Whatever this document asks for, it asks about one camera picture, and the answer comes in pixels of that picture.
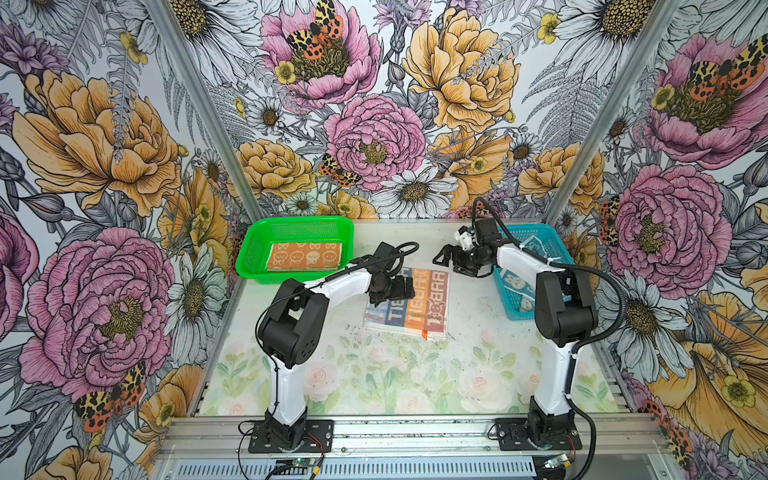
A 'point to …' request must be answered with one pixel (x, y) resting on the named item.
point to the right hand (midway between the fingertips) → (446, 270)
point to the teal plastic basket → (555, 251)
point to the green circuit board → (303, 462)
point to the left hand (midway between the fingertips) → (399, 302)
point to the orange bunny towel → (304, 256)
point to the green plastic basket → (254, 249)
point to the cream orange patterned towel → (425, 315)
